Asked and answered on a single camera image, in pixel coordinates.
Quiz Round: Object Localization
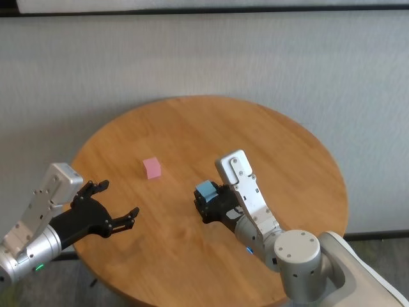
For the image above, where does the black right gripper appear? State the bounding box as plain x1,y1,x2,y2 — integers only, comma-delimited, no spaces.
192,182,247,233

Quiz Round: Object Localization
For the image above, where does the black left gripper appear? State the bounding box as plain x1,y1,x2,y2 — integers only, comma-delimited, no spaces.
50,179,141,253

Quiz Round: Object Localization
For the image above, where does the blue cube block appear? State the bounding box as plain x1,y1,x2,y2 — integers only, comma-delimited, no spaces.
195,180,219,203

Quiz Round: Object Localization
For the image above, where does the pink cube block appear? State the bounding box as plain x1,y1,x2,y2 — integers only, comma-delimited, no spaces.
142,156,162,181

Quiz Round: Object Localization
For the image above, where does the white foam board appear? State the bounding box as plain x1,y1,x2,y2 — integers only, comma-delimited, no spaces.
15,0,409,13

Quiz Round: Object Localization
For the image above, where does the long black wall rail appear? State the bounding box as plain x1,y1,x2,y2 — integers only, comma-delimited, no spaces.
0,0,409,19

